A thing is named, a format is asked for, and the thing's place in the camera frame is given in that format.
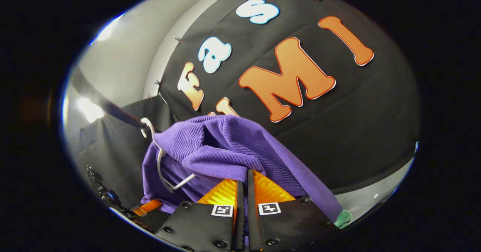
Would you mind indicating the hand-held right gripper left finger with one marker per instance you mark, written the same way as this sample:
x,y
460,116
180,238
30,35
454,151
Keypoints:
x,y
240,222

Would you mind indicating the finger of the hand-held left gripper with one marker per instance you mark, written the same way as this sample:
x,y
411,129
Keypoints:
x,y
148,206

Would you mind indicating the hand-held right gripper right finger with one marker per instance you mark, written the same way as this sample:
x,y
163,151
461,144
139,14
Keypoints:
x,y
251,222

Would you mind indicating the purple ribbed shirt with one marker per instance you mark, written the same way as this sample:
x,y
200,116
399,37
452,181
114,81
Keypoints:
x,y
225,147

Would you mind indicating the green laundry hamper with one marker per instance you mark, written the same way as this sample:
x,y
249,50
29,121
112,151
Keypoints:
x,y
342,219

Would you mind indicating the white clothes hanger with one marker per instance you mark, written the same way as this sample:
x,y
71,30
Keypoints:
x,y
159,165

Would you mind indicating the black clothes rack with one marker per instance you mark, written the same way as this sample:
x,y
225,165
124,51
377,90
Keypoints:
x,y
112,109

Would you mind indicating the ceiling light panel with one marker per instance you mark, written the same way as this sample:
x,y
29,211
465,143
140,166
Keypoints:
x,y
90,110
107,28

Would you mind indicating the row of small backdrop clips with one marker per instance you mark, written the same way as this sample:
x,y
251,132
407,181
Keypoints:
x,y
158,83

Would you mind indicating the black backdrop cloth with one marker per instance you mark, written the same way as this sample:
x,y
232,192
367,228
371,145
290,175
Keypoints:
x,y
357,132

